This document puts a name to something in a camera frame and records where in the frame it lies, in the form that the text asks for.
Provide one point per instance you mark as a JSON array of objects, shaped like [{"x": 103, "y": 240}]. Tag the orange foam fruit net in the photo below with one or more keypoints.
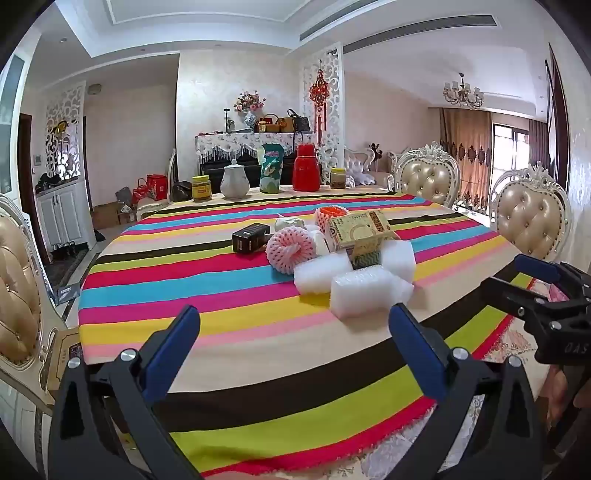
[{"x": 330, "y": 216}]

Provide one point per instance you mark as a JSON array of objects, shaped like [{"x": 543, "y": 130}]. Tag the red Chinese knot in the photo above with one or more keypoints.
[{"x": 319, "y": 99}]

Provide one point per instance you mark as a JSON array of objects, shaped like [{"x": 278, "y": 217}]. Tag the white ornate sofa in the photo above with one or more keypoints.
[{"x": 364, "y": 164}]

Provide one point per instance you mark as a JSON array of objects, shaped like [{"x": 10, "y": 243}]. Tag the glass jar yellow label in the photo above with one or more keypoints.
[{"x": 202, "y": 189}]

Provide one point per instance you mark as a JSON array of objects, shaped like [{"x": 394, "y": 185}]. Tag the brown cardboard box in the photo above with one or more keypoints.
[{"x": 64, "y": 360}]

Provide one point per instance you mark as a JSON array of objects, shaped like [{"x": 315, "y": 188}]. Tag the yellow green carton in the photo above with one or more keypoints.
[{"x": 360, "y": 228}]

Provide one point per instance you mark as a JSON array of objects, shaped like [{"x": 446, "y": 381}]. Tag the white cabinet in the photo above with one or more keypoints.
[{"x": 60, "y": 212}]

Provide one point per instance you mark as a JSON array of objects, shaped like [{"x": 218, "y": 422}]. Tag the brown patterned curtain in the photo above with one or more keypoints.
[{"x": 464, "y": 152}]

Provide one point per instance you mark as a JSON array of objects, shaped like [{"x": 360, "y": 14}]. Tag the black handbag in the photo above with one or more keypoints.
[{"x": 298, "y": 121}]

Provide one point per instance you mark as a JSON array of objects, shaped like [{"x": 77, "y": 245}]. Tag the crumpled white paper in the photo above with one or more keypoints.
[{"x": 288, "y": 225}]

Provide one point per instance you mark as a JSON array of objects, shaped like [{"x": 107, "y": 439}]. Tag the window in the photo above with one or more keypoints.
[{"x": 510, "y": 147}]

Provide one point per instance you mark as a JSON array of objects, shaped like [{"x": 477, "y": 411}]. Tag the white lattice screen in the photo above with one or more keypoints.
[
  {"x": 334, "y": 92},
  {"x": 64, "y": 134}
]

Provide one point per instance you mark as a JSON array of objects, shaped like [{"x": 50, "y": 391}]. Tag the white foam block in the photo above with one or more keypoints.
[
  {"x": 318, "y": 277},
  {"x": 369, "y": 288},
  {"x": 399, "y": 258}
]

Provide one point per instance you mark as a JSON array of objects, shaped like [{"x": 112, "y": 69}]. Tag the green snack bag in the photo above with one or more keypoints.
[{"x": 271, "y": 168}]

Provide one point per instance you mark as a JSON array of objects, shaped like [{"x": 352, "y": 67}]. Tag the white ceramic jar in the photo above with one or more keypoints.
[{"x": 234, "y": 182}]

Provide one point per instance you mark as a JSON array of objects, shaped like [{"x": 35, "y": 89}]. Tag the green striped small carton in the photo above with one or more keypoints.
[{"x": 365, "y": 259}]

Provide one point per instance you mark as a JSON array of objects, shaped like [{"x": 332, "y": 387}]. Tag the brown handbag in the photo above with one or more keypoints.
[{"x": 284, "y": 124}]

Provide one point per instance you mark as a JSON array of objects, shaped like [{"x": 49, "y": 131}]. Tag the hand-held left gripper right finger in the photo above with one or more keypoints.
[{"x": 408, "y": 337}]

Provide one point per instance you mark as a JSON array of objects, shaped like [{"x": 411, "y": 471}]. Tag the black carton box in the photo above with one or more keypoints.
[{"x": 249, "y": 237}]

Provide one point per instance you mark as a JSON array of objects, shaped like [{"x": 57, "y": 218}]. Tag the red gift box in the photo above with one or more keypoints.
[{"x": 158, "y": 187}]

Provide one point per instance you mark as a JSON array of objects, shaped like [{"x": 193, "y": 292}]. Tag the red gift bag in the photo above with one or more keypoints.
[{"x": 141, "y": 190}]

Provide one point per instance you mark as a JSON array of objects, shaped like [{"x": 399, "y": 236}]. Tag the beige tufted ornate chair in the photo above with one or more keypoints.
[
  {"x": 531, "y": 221},
  {"x": 427, "y": 177},
  {"x": 18, "y": 286}
]

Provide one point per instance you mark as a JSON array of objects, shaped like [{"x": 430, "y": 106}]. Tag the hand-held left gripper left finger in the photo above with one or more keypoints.
[{"x": 178, "y": 339}]

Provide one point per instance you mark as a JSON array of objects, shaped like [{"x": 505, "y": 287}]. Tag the striped colourful tablecloth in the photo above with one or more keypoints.
[{"x": 184, "y": 286}]

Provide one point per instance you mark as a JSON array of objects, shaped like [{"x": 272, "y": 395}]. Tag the open cardboard box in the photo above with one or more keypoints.
[{"x": 108, "y": 214}]

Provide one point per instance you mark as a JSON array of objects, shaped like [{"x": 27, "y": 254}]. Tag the lace piano cover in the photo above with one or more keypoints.
[{"x": 240, "y": 141}]

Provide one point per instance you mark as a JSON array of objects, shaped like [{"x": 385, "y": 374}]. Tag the black piano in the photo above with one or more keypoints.
[{"x": 212, "y": 168}]

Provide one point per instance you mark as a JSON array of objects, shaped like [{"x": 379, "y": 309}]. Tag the chandelier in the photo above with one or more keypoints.
[{"x": 463, "y": 92}]

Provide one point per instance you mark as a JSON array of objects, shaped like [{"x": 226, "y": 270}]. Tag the vase with pink flowers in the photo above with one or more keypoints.
[{"x": 250, "y": 108}]

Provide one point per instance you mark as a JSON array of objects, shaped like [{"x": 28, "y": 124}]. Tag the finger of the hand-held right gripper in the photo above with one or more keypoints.
[
  {"x": 535, "y": 267},
  {"x": 508, "y": 293}
]

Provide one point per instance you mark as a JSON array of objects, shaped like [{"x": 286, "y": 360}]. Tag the person's right hand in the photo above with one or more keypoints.
[{"x": 556, "y": 397}]

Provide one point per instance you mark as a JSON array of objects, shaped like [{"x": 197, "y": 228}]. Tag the small glass jar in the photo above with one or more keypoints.
[{"x": 338, "y": 178}]

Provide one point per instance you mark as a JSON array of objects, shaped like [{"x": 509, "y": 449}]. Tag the red thermos jug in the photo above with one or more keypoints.
[{"x": 307, "y": 168}]

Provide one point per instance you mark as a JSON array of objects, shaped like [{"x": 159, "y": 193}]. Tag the black bag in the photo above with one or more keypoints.
[{"x": 181, "y": 190}]

